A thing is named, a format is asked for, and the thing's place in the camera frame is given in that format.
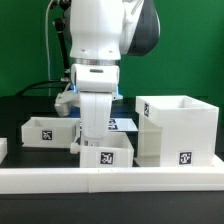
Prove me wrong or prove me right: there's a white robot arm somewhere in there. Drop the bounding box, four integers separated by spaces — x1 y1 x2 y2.
55 0 160 146

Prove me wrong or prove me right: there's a white workspace border frame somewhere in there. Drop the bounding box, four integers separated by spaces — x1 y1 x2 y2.
0 137 224 195

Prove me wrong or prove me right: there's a white front drawer box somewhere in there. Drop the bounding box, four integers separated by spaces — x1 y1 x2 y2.
70 132 134 168

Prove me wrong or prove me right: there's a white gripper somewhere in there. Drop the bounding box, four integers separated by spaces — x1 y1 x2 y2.
71 64 119 147

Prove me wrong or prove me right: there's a white drawer cabinet frame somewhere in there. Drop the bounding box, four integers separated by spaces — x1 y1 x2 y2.
135 95 219 167

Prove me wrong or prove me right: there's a black cable bundle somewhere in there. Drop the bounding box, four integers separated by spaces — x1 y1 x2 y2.
14 18 75 98

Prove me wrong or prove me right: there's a printed marker sheet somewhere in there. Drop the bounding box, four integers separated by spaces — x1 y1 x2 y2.
108 118 137 132

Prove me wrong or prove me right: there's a white drawer box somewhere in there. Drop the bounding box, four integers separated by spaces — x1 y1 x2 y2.
70 132 134 168
21 117 80 148

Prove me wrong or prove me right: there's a white thin cable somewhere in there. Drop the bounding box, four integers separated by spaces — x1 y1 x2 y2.
44 0 56 97

